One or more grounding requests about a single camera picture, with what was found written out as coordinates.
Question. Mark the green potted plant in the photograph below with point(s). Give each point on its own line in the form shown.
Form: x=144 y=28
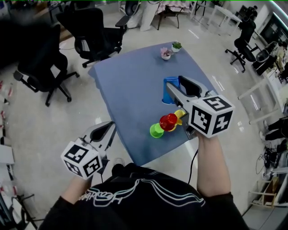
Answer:
x=176 y=49

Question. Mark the red paper cup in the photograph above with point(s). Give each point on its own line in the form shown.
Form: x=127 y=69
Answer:
x=168 y=121

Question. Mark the black standing fan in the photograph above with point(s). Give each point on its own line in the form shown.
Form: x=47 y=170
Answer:
x=132 y=7

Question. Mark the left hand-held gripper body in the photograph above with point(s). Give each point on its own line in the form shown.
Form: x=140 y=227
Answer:
x=76 y=157

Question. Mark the table with checkered cloth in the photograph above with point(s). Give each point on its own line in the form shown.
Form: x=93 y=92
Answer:
x=166 y=5

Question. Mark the person's grey shoe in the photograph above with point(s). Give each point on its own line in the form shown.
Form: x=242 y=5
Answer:
x=118 y=161

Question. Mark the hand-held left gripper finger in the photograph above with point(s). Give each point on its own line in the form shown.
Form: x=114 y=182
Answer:
x=99 y=132
x=110 y=139

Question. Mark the green paper cup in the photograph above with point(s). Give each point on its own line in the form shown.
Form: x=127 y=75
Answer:
x=156 y=131

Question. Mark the pink potted plant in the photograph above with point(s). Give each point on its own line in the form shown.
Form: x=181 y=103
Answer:
x=166 y=56

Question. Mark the table with blue cloth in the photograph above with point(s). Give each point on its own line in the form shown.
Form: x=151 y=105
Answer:
x=135 y=85

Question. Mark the person's right forearm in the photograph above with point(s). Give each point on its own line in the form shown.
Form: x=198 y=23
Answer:
x=213 y=168

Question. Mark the group of clear water bottles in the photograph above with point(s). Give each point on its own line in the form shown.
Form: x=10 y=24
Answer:
x=10 y=91

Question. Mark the person's black printed shirt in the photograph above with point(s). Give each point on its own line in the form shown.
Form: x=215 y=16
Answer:
x=146 y=206

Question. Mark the white frame table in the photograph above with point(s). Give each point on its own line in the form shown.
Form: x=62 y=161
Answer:
x=254 y=89

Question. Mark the black office chair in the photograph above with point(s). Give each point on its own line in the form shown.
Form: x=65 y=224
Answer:
x=42 y=67
x=94 y=36
x=246 y=40

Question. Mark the person's left forearm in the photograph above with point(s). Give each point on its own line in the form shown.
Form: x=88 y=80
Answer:
x=76 y=191

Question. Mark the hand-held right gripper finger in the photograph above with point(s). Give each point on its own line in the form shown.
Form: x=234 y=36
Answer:
x=193 y=88
x=177 y=96

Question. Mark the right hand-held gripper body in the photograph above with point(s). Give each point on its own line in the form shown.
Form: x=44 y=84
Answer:
x=202 y=119

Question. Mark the blue paper cup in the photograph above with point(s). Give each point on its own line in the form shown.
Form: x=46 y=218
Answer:
x=166 y=94

